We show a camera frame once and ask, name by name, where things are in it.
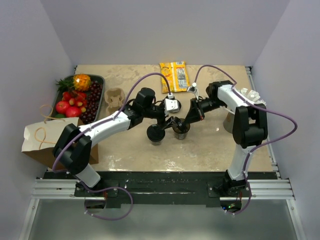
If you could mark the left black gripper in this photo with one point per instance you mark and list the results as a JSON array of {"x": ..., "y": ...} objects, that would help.
[{"x": 162, "y": 121}]

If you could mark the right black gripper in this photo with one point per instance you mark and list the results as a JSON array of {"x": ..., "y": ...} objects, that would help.
[{"x": 194, "y": 114}]

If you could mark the black cup lid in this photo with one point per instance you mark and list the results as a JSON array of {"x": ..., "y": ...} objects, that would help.
[
  {"x": 178, "y": 125},
  {"x": 155, "y": 133}
]

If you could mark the dark coffee cup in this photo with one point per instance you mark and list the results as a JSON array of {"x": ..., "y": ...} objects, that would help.
[
  {"x": 181, "y": 134},
  {"x": 157, "y": 142}
]

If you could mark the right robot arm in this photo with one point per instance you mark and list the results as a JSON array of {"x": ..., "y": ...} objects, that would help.
[{"x": 250, "y": 129}]

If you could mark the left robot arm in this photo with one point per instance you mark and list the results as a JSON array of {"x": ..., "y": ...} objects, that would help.
[{"x": 73, "y": 148}]

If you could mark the grey straw holder cup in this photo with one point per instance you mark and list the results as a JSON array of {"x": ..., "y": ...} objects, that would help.
[{"x": 228, "y": 122}]

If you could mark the yellow snack bag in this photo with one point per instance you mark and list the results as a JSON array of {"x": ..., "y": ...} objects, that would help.
[{"x": 176, "y": 75}]

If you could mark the cardboard cup carrier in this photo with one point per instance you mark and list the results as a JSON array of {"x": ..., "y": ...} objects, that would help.
[{"x": 114, "y": 98}]

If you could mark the purple grapes bunch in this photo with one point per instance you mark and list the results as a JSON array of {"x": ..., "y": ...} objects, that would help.
[{"x": 90, "y": 105}]

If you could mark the orange toy pineapple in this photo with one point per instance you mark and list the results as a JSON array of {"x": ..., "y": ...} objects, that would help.
[{"x": 81, "y": 82}]

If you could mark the small red fruits cluster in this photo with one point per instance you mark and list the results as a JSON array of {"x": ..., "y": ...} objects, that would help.
[{"x": 76, "y": 99}]

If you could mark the red apple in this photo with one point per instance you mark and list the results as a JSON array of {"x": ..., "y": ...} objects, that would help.
[
  {"x": 73, "y": 112},
  {"x": 62, "y": 106}
]

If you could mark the green lime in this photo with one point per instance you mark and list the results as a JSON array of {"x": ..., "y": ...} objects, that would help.
[{"x": 59, "y": 116}]

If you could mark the black fruit tray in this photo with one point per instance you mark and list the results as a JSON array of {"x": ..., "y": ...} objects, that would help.
[{"x": 66, "y": 85}]

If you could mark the brown paper bag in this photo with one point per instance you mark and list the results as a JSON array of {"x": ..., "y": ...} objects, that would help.
[{"x": 40, "y": 138}]

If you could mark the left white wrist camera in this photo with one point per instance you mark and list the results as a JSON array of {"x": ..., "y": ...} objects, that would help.
[{"x": 171, "y": 104}]

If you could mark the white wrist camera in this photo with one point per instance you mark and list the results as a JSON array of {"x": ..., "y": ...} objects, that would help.
[
  {"x": 194, "y": 90},
  {"x": 171, "y": 104}
]

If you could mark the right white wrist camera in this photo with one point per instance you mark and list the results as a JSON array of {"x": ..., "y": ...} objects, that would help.
[{"x": 194, "y": 90}]

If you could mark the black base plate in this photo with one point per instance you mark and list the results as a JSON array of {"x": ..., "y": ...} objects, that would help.
[{"x": 116, "y": 196}]

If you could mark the aluminium frame rail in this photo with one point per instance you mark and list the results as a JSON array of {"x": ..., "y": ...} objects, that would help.
[{"x": 59, "y": 189}]

